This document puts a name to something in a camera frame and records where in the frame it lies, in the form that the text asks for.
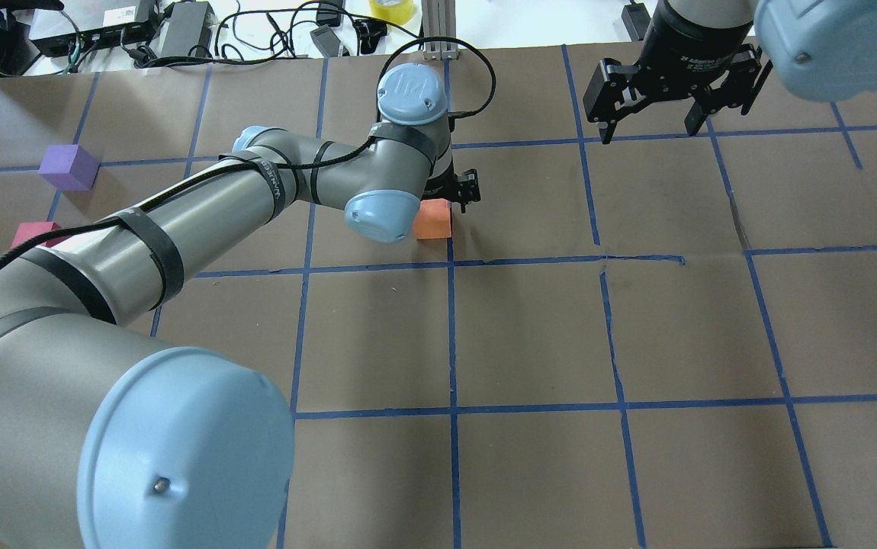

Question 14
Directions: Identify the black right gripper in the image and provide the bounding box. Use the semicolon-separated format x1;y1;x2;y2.
583;1;767;145

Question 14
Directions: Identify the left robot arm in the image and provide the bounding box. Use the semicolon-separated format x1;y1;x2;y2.
0;63;478;548

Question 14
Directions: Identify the aluminium frame post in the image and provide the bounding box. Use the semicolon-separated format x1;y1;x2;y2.
421;0;460;60

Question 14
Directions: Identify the purple foam block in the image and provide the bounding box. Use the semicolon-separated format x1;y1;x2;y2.
37;145;100;192

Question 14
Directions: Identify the red foam block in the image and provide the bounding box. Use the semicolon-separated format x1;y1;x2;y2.
10;221;61;248

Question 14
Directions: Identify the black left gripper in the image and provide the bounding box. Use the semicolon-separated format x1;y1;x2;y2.
423;163;481;214

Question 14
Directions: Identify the orange foam block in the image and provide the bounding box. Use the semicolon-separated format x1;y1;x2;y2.
412;198;452;240

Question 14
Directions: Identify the black power adapter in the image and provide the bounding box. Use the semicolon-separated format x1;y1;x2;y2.
157;1;214;58

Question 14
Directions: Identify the yellow tape roll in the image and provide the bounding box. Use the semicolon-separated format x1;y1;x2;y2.
368;0;415;25

